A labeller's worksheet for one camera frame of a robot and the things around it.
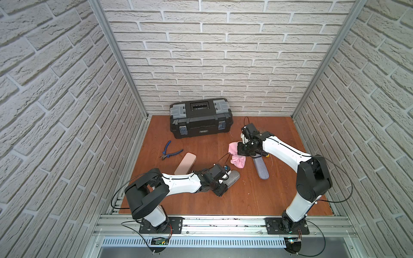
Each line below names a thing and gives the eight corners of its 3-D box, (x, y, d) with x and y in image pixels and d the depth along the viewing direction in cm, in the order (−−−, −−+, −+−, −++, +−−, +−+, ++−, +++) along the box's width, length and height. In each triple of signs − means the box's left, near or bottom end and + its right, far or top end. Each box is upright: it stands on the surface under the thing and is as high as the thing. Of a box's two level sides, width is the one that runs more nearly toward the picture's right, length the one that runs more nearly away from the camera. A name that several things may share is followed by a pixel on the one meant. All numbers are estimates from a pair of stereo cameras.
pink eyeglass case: (174, 174, 91) (174, 172, 90) (187, 153, 100) (187, 151, 99) (186, 179, 90) (185, 177, 88) (197, 157, 99) (197, 155, 97)
